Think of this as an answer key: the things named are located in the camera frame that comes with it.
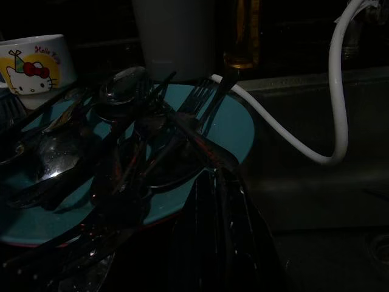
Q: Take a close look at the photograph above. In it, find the silver metal fork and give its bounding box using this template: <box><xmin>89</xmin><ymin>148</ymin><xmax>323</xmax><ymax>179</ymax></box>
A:
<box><xmin>197</xmin><ymin>68</ymin><xmax>239</xmax><ymax>137</ymax></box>
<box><xmin>179</xmin><ymin>77</ymin><xmax>241</xmax><ymax>174</ymax></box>

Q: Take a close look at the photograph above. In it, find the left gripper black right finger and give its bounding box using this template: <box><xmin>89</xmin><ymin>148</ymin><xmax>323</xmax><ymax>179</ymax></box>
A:
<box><xmin>218</xmin><ymin>173</ymin><xmax>288</xmax><ymax>292</ymax></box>

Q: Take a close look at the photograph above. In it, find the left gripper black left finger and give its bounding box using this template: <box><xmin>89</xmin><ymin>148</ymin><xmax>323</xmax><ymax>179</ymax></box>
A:
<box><xmin>121</xmin><ymin>176</ymin><xmax>219</xmax><ymax>292</ymax></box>

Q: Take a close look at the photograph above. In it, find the light blue plate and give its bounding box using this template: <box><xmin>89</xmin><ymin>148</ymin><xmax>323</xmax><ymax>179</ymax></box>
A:
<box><xmin>0</xmin><ymin>82</ymin><xmax>255</xmax><ymax>247</ymax></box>

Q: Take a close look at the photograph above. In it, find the white cartoon cat mug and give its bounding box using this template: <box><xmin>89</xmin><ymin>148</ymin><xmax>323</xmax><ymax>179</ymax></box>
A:
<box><xmin>0</xmin><ymin>33</ymin><xmax>77</xmax><ymax>110</ymax></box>

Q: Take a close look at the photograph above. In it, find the white flexible hose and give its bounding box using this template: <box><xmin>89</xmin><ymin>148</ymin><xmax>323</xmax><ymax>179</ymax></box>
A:
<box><xmin>209</xmin><ymin>0</ymin><xmax>379</xmax><ymax>167</ymax></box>

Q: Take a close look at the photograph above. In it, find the grey water jug red logo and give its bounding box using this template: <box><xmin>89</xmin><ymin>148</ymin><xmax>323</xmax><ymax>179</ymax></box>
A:
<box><xmin>131</xmin><ymin>0</ymin><xmax>217</xmax><ymax>82</ymax></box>

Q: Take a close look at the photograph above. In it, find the silver metal spoon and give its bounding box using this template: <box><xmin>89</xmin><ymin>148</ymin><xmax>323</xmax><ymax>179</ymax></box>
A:
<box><xmin>5</xmin><ymin>127</ymin><xmax>92</xmax><ymax>207</ymax></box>
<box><xmin>98</xmin><ymin>66</ymin><xmax>150</xmax><ymax>106</ymax></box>

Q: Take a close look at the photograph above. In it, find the stainless steel sink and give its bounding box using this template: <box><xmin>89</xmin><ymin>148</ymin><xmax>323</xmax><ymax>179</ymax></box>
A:
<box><xmin>235</xmin><ymin>69</ymin><xmax>389</xmax><ymax>292</ymax></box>

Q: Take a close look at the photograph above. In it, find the yellow oil glass bottle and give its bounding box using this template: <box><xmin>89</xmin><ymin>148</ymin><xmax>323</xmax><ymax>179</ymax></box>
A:
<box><xmin>223</xmin><ymin>0</ymin><xmax>262</xmax><ymax>70</ymax></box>

